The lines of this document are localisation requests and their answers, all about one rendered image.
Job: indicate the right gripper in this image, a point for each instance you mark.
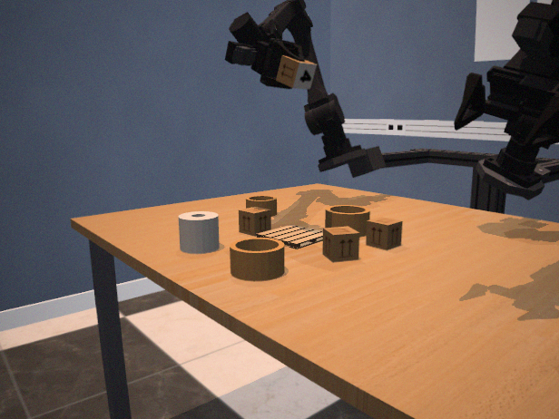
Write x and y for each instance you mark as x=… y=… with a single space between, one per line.
x=276 y=49

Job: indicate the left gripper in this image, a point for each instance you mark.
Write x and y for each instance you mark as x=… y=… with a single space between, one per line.
x=510 y=91

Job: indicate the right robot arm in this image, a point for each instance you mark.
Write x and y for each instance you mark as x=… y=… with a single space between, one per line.
x=320 y=114

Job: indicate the grey cylinder with pale top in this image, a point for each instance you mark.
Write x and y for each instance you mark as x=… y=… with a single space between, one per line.
x=199 y=232

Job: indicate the small wooden pallet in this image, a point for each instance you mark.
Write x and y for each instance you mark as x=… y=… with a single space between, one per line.
x=293 y=236

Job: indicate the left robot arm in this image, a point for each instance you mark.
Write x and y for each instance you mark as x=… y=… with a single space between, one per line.
x=537 y=35

